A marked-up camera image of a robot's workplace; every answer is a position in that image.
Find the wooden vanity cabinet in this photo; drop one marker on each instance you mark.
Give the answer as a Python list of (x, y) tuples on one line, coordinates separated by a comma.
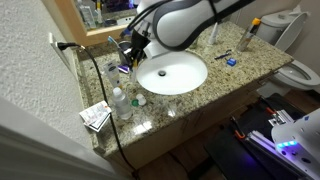
[(186, 126)]

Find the black clamp orange tips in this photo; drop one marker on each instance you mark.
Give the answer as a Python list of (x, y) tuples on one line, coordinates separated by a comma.
[(238, 130), (271, 111)]

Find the spray can with yellow cap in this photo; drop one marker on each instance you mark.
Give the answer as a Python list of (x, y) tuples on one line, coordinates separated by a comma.
[(247, 35)]

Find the white green contact lens case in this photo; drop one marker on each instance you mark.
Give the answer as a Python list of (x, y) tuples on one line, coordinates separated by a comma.
[(139, 100)]

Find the white lotion tube blue print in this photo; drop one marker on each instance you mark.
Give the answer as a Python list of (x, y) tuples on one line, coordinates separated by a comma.
[(112, 74)]

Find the black robot platform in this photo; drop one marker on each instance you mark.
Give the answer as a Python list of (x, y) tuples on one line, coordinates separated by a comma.
[(230, 156)]

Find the white oval sink basin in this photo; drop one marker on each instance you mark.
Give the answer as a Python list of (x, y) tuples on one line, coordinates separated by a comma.
[(173, 75)]

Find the white toilet bowl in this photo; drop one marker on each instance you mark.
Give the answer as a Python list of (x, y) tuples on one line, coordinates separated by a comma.
[(296, 78)]

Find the dark blue razor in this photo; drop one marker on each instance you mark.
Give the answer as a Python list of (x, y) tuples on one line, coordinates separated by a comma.
[(222, 55)]

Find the white wall outlet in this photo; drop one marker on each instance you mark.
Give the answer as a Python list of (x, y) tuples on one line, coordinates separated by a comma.
[(60, 50)]

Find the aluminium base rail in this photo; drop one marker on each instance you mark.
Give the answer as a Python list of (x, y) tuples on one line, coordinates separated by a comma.
[(266, 143)]

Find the white door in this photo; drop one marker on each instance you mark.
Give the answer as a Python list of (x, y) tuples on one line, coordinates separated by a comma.
[(40, 150)]

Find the tall white tube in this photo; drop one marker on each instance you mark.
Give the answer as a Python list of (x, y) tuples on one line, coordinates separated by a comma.
[(213, 33)]

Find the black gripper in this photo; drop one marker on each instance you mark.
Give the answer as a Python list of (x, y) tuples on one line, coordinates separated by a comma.
[(138, 41)]

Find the white wrist mount box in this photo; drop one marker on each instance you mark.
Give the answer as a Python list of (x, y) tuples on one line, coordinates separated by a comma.
[(156, 50)]

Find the clear plastic bottle white cap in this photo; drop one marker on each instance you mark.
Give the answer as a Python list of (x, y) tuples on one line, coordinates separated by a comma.
[(122, 105)]

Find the white toilet lid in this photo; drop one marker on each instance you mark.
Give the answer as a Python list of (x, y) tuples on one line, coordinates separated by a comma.
[(291, 31)]

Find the white paper packet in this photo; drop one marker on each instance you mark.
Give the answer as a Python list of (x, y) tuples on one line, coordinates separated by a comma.
[(95, 115)]

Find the small blue box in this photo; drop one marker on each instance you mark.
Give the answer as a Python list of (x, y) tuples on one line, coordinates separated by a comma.
[(231, 62)]

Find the wooden framed mirror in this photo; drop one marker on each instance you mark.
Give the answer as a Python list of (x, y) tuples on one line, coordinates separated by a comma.
[(75, 28)]

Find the purple toothpaste tube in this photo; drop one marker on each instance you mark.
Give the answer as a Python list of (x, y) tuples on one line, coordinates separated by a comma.
[(123, 69)]

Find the blue white toothbrush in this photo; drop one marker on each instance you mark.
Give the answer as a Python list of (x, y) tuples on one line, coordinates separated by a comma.
[(113, 41)]

